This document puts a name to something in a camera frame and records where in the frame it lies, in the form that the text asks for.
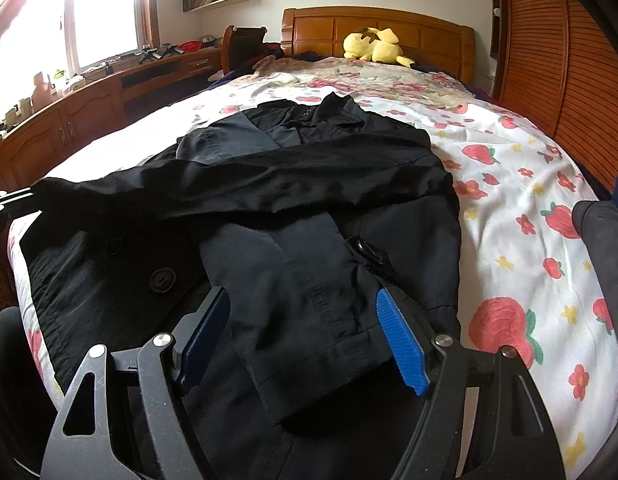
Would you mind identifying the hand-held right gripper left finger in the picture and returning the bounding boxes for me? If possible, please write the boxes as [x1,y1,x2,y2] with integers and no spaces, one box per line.
[41,286,231,480]

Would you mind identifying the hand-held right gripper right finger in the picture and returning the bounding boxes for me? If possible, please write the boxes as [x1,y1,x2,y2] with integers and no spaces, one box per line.
[376,287,563,480]

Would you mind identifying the black double-breasted coat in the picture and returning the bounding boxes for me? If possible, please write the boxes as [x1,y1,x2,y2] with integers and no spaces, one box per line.
[19,92,463,480]

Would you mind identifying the dark clothes pile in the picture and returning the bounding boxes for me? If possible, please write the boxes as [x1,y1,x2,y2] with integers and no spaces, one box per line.
[229,41,291,74]

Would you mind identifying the long wooden desk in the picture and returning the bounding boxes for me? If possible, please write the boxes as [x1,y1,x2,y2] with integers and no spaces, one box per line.
[0,47,225,192]

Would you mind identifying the pale pink bottle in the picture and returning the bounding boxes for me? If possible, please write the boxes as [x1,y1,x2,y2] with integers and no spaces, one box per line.
[33,72,52,107]

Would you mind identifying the floral strawberry bed sheet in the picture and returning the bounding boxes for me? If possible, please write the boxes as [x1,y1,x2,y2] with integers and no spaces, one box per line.
[6,57,618,471]

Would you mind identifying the wooden framed window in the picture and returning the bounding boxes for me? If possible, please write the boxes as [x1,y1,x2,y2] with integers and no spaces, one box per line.
[0,0,161,122]

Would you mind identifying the black metal tools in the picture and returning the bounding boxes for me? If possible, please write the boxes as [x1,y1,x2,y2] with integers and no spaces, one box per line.
[138,45,186,65]

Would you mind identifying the folded grey cloth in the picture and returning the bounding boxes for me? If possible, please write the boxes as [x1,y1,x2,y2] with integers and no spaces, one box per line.
[572,200,618,343]

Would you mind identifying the wooden chair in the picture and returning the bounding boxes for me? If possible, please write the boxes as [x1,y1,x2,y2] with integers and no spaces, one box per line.
[221,25,268,74]

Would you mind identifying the yellow plush toy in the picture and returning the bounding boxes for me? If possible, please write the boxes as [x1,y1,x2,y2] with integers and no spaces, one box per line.
[343,26,416,67]

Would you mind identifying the wooden bed headboard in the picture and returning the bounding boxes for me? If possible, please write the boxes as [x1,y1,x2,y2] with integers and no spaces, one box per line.
[281,7,476,86]

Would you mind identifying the wooden louvred wardrobe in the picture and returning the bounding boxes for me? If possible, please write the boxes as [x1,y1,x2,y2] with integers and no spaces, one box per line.
[489,0,618,192]

